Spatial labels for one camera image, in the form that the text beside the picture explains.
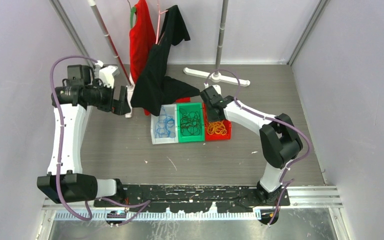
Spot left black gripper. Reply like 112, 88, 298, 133
87, 79, 131, 115

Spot yellow cable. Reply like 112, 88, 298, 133
208, 120, 229, 137
206, 121, 223, 136

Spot blue cable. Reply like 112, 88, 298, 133
154, 111, 178, 139
154, 112, 179, 139

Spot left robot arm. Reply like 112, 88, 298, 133
36, 64, 131, 207

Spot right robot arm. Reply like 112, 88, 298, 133
199, 86, 303, 206

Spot red plastic bin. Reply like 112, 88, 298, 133
202, 103, 232, 141

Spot green plastic bin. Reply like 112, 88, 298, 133
177, 102, 205, 143

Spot right rack pole with base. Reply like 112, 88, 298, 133
182, 0, 251, 88

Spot rack pole with base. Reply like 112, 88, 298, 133
87, 0, 135, 107
182, 0, 251, 88

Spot black t-shirt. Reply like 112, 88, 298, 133
130, 4, 200, 116

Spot white plastic bin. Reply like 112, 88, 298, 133
150, 104, 179, 145

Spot red t-shirt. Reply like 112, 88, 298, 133
129, 0, 190, 103

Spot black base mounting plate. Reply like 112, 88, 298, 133
111, 184, 279, 214

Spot left rack pole with base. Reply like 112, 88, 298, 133
87, 0, 135, 107

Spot green clothes hanger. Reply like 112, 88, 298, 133
129, 6, 137, 29

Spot pink clothes hanger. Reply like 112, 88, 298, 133
155, 0, 168, 44

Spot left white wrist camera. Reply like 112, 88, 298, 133
94, 60, 120, 89

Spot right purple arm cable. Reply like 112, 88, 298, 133
203, 68, 313, 227

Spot white slotted cable duct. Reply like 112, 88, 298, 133
53, 209, 262, 222

